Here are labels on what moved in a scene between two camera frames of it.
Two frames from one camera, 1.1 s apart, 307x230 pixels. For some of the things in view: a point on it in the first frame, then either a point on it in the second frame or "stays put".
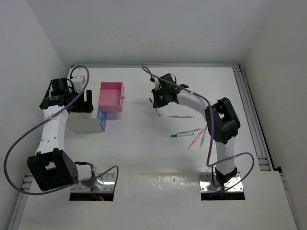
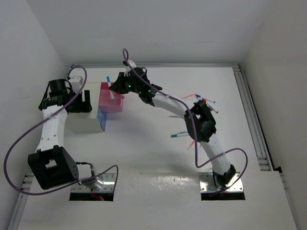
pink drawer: x=111 y=97 stays put
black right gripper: x=158 y=102 → x=118 y=86
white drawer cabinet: x=87 y=122 stays put
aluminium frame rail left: x=25 y=184 stays put
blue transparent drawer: x=101 y=117 stays put
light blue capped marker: x=152 y=102 → x=109 y=82
